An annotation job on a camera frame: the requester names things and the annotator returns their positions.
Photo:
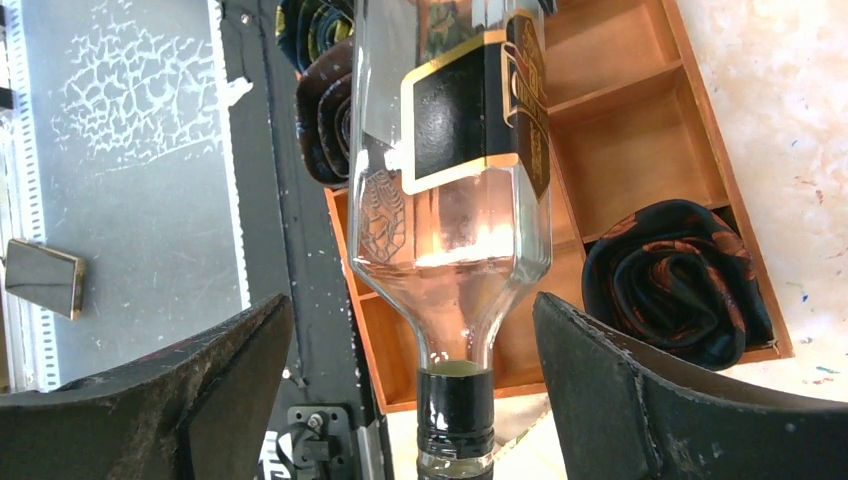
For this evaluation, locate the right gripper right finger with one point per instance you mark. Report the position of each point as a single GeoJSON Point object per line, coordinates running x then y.
{"type": "Point", "coordinates": [626, 410]}

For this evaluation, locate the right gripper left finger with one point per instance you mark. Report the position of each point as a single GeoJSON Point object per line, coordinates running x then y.
{"type": "Point", "coordinates": [197, 409]}

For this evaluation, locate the clear bottle black cap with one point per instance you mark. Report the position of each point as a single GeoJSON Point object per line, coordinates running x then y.
{"type": "Point", "coordinates": [450, 197]}

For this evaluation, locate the rolled tie orange pattern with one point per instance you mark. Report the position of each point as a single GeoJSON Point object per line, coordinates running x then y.
{"type": "Point", "coordinates": [677, 277]}

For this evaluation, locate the rolled dark blue tie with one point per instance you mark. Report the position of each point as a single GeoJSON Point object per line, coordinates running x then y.
{"type": "Point", "coordinates": [323, 115]}

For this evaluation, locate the rolled dark green tie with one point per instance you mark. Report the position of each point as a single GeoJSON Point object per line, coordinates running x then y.
{"type": "Point", "coordinates": [305, 29]}

